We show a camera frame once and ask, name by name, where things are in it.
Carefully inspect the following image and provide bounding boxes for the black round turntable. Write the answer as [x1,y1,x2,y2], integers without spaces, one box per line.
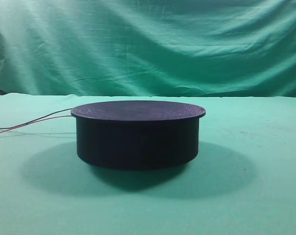
[70,100,206,170]

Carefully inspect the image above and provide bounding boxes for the green table cloth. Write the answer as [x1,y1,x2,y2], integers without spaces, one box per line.
[0,97,296,235]

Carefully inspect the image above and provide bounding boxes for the green backdrop cloth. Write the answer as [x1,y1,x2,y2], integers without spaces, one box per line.
[0,0,296,97]

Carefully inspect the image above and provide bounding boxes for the black thin wire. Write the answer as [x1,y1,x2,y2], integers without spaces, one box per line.
[0,108,74,130]

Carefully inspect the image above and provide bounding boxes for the red thin wire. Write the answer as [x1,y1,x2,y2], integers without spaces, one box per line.
[0,115,73,137]

